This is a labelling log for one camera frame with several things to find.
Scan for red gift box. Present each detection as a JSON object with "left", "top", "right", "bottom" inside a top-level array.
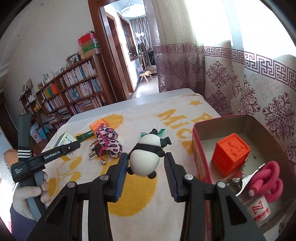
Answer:
[{"left": 77, "top": 32, "right": 99, "bottom": 47}]

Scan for round ceiling lamp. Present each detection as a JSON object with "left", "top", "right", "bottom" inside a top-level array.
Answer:
[{"left": 121, "top": 1, "right": 147, "bottom": 18}]

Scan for coat rack with clothes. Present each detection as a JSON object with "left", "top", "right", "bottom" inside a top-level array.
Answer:
[{"left": 135, "top": 32, "right": 154, "bottom": 70}]

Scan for wooden bookshelf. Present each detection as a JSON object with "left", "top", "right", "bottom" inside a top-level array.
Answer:
[{"left": 35, "top": 54, "right": 111, "bottom": 130}]

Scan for large orange embossed cube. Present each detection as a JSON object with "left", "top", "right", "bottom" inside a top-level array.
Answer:
[{"left": 211, "top": 133, "right": 251, "bottom": 178}]

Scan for purple patterned sheer curtain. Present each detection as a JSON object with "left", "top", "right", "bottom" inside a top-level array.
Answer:
[{"left": 143, "top": 0, "right": 296, "bottom": 167}]

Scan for person's left hand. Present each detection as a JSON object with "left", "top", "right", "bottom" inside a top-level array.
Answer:
[{"left": 13, "top": 171, "right": 50, "bottom": 219}]

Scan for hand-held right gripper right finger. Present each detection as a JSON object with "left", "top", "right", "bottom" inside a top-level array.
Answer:
[{"left": 164, "top": 152, "right": 266, "bottom": 241}]

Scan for white green carton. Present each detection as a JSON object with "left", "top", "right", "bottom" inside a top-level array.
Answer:
[{"left": 54, "top": 131, "right": 78, "bottom": 160}]

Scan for small wooden display shelf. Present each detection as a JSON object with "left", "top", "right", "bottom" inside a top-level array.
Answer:
[{"left": 20, "top": 88, "right": 41, "bottom": 116}]

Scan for knotted pink foam roller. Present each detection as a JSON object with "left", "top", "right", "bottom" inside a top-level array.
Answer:
[{"left": 248, "top": 161, "right": 284, "bottom": 202}]

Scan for panda toy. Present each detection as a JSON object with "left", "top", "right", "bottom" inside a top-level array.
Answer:
[{"left": 127, "top": 128, "right": 172, "bottom": 179}]

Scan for wooden door frame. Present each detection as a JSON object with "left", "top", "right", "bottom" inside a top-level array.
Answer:
[{"left": 88, "top": 0, "right": 137, "bottom": 102}]

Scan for pink black patterned plush toy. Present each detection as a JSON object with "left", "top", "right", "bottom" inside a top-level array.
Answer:
[{"left": 96, "top": 123, "right": 123, "bottom": 165}]

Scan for rows of shelved books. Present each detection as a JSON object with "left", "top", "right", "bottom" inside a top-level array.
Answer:
[{"left": 40, "top": 60, "right": 104, "bottom": 126}]

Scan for pastel storage bin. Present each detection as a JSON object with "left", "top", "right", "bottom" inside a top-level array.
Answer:
[{"left": 30, "top": 124, "right": 48, "bottom": 142}]

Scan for red tin box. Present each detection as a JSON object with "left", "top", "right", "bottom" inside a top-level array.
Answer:
[{"left": 191, "top": 115, "right": 296, "bottom": 234}]

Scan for white container with red print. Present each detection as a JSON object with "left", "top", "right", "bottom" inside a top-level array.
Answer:
[{"left": 242, "top": 193, "right": 271, "bottom": 227}]

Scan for green gift box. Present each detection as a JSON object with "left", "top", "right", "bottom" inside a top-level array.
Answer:
[{"left": 82, "top": 44, "right": 102, "bottom": 55}]

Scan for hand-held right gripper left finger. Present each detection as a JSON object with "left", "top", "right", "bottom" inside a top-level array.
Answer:
[{"left": 26, "top": 153, "right": 129, "bottom": 241}]

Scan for white yellow towel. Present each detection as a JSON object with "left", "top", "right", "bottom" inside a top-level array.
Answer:
[{"left": 43, "top": 97, "right": 222, "bottom": 241}]

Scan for person's left forearm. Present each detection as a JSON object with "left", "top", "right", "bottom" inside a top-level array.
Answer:
[{"left": 9, "top": 206, "right": 38, "bottom": 234}]

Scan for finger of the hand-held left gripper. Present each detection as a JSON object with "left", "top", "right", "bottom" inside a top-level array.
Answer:
[{"left": 60, "top": 142, "right": 81, "bottom": 156}]

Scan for small orange embossed cube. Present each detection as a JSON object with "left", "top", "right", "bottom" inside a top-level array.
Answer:
[{"left": 90, "top": 118, "right": 109, "bottom": 132}]

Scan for small wooden stool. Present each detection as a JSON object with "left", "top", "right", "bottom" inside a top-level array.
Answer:
[{"left": 139, "top": 71, "right": 153, "bottom": 82}]

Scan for metal clamp with orange handles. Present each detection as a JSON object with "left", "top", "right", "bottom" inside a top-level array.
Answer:
[{"left": 224, "top": 162, "right": 266, "bottom": 202}]

